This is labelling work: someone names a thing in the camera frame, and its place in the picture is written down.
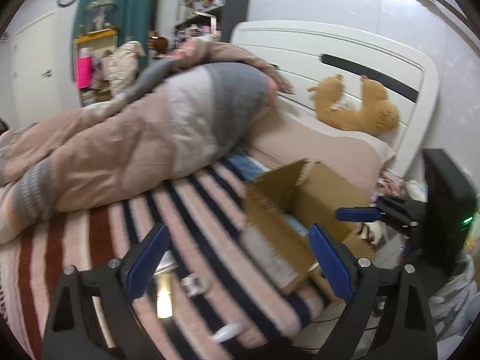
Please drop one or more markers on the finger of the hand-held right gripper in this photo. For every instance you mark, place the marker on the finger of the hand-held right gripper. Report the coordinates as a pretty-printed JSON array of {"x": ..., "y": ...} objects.
[{"x": 356, "y": 215}]

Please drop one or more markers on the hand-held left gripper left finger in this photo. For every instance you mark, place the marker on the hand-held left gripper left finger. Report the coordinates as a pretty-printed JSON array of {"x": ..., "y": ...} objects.
[{"x": 147, "y": 261}]

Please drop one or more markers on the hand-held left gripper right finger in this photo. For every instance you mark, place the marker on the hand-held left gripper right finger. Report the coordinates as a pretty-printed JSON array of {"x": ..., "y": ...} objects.
[{"x": 330, "y": 266}]

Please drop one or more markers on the brown cardboard box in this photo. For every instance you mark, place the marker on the brown cardboard box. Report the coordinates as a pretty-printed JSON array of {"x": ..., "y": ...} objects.
[{"x": 285, "y": 202}]

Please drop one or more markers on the clear glass bottle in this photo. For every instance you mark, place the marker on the clear glass bottle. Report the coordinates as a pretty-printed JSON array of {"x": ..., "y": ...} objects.
[{"x": 164, "y": 292}]

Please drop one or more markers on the small white clip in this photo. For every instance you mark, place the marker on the small white clip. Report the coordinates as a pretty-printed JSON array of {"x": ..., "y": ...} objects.
[{"x": 193, "y": 285}]

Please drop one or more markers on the striped blanket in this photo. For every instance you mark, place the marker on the striped blanket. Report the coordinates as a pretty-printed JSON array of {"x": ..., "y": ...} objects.
[{"x": 210, "y": 210}]

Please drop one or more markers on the beige pillow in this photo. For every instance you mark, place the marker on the beige pillow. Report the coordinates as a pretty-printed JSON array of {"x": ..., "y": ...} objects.
[{"x": 318, "y": 138}]

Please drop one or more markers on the grey cloth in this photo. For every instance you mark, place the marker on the grey cloth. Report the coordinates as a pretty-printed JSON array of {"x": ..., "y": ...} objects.
[{"x": 452, "y": 300}]

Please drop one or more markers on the brown plush toy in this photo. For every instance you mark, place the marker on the brown plush toy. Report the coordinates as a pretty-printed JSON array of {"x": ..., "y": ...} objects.
[{"x": 352, "y": 114}]

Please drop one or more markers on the blue folded cloth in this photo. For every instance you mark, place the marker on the blue folded cloth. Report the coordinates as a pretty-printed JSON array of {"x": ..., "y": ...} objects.
[{"x": 242, "y": 167}]

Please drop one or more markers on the pink and grey comforter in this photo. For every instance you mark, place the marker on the pink and grey comforter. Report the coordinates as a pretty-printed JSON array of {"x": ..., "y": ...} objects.
[{"x": 150, "y": 127}]

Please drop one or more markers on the white bed headboard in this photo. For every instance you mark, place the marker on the white bed headboard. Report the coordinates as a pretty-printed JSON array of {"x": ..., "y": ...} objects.
[{"x": 300, "y": 52}]

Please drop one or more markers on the cream padded jacket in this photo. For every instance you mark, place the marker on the cream padded jacket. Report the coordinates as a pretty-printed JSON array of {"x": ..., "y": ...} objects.
[{"x": 122, "y": 63}]

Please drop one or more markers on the pink bag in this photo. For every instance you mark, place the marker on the pink bag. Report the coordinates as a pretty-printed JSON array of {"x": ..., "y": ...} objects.
[{"x": 84, "y": 72}]

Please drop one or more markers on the white door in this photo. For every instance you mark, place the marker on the white door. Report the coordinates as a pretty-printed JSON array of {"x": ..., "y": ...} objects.
[{"x": 35, "y": 67}]

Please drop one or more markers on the tall bookshelf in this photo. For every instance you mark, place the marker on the tall bookshelf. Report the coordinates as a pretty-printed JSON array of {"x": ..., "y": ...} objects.
[{"x": 202, "y": 3}]

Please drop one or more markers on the teal curtain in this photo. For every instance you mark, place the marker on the teal curtain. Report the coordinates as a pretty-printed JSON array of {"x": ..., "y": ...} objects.
[{"x": 129, "y": 0}]

